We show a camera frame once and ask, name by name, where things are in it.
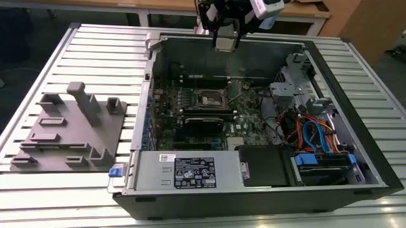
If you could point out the silver chipset heatsink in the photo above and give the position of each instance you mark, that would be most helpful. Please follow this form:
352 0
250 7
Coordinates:
237 140

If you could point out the silver CPU chip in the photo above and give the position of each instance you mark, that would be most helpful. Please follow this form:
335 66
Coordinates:
226 39

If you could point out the black graphics card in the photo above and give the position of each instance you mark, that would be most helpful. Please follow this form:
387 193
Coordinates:
204 127

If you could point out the blue power supply latch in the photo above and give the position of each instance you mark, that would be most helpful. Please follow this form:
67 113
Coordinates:
116 172

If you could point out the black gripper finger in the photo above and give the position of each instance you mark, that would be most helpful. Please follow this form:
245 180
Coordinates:
217 38
237 35

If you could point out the hard disk in blue carrier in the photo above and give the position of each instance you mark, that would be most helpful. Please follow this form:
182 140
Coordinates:
321 172

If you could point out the green motherboard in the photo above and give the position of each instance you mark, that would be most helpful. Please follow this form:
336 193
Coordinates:
250 116

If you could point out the wooden cabinet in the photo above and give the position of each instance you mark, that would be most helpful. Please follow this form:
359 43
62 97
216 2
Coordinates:
375 23

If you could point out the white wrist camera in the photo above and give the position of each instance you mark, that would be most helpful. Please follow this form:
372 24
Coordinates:
268 8

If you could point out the black PC case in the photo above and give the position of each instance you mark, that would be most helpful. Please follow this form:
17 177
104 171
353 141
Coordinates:
222 204

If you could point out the metal disk bay cage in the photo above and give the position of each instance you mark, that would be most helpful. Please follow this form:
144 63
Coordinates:
283 91

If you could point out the CPU socket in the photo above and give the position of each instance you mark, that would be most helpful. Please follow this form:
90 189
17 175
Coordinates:
212 98

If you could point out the grey parts rack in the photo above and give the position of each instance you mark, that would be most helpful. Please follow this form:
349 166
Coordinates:
80 142

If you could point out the white certification sticker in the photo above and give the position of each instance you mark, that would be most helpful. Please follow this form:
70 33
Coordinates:
196 76

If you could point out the silver power supply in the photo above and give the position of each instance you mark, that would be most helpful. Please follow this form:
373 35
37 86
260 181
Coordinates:
153 171

